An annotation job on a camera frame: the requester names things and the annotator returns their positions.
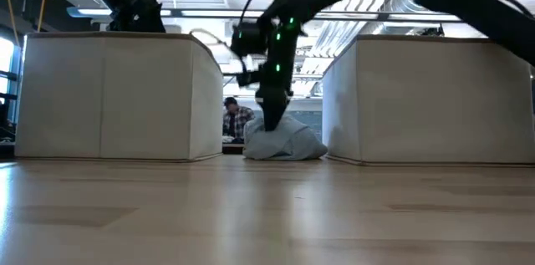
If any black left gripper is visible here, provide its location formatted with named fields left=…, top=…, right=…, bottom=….
left=109, top=0, right=168, bottom=34

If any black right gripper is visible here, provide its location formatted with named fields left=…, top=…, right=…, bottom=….
left=236, top=17, right=301, bottom=132

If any light blue cloth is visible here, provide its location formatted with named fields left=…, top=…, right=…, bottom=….
left=242, top=113, right=329, bottom=161

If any person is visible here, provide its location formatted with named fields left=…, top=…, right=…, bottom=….
left=222, top=96, right=256, bottom=144

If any white fabric storage bin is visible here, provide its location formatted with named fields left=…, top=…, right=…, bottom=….
left=14, top=31, right=225, bottom=162
left=321, top=33, right=535, bottom=166

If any long ceiling light bar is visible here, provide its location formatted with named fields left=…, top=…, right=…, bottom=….
left=66, top=5, right=463, bottom=23

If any dark metal shelf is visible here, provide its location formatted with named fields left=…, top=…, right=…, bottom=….
left=0, top=68, right=20, bottom=160

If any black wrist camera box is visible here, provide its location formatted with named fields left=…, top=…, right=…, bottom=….
left=230, top=21, right=269, bottom=59

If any yellow hanging cable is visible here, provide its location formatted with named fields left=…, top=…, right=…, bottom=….
left=36, top=0, right=50, bottom=34
left=0, top=0, right=20, bottom=47

